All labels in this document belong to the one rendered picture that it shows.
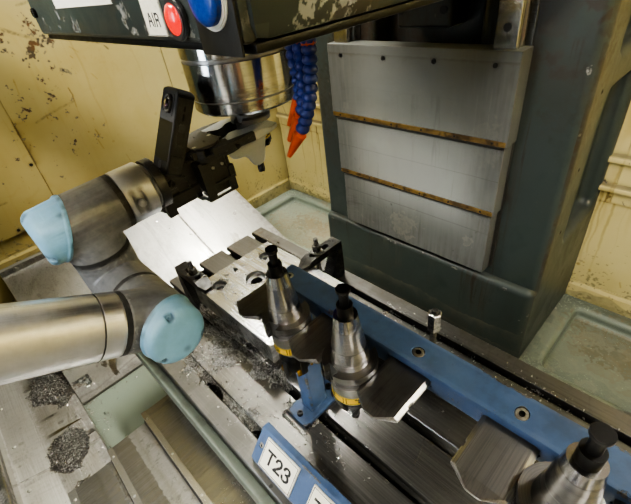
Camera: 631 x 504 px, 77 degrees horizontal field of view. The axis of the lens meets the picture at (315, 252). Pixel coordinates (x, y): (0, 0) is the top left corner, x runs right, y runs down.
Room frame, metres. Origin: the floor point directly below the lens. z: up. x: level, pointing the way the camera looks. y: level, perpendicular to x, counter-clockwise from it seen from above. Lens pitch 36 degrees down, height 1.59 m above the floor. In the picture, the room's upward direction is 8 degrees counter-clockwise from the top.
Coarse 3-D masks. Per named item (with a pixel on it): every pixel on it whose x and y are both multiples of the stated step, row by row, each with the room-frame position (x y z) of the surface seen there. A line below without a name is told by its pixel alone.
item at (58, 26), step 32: (32, 0) 0.58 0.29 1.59; (128, 0) 0.37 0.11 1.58; (160, 0) 0.33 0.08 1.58; (256, 0) 0.27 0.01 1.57; (288, 0) 0.28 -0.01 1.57; (320, 0) 0.30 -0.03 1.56; (352, 0) 0.32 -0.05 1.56; (384, 0) 0.34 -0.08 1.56; (416, 0) 0.37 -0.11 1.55; (64, 32) 0.53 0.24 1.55; (96, 32) 0.45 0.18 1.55; (128, 32) 0.39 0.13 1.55; (192, 32) 0.31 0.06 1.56; (256, 32) 0.27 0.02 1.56; (288, 32) 0.28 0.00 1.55; (320, 32) 0.30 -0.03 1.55
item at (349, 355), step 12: (336, 312) 0.29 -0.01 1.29; (336, 324) 0.28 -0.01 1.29; (348, 324) 0.28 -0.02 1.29; (360, 324) 0.28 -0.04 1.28; (336, 336) 0.28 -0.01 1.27; (348, 336) 0.27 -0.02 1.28; (360, 336) 0.28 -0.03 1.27; (336, 348) 0.28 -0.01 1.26; (348, 348) 0.27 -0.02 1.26; (360, 348) 0.27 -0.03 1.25; (336, 360) 0.28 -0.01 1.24; (348, 360) 0.27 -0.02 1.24; (360, 360) 0.27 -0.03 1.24; (348, 372) 0.27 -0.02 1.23
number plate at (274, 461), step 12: (276, 444) 0.35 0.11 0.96; (264, 456) 0.34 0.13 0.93; (276, 456) 0.33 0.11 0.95; (288, 456) 0.33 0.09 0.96; (264, 468) 0.33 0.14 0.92; (276, 468) 0.32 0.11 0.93; (288, 468) 0.31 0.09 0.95; (300, 468) 0.31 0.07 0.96; (276, 480) 0.31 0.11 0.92; (288, 480) 0.30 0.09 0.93; (288, 492) 0.29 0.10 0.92
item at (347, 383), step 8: (328, 344) 0.31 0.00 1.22; (328, 352) 0.30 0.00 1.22; (376, 352) 0.29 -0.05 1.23; (328, 360) 0.29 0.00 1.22; (376, 360) 0.28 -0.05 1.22; (328, 368) 0.28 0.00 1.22; (368, 368) 0.27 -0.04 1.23; (376, 368) 0.27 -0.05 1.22; (328, 376) 0.28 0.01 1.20; (336, 376) 0.26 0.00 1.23; (344, 376) 0.26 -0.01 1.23; (352, 376) 0.26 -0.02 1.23; (360, 376) 0.26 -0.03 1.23; (368, 376) 0.26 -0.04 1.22; (336, 384) 0.27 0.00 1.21; (344, 384) 0.26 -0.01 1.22; (352, 384) 0.26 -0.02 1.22; (360, 384) 0.26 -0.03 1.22; (344, 392) 0.26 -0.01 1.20; (352, 392) 0.26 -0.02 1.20
